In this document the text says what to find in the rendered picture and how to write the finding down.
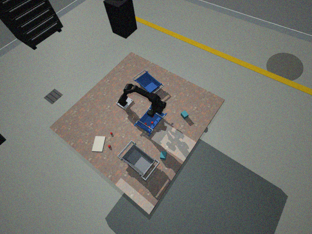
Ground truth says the white flat rectangular panel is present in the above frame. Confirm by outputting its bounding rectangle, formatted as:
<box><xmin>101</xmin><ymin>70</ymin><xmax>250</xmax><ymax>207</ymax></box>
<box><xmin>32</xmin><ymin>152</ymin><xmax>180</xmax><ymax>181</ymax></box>
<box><xmin>92</xmin><ymin>136</ymin><xmax>105</xmax><ymax>152</ymax></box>

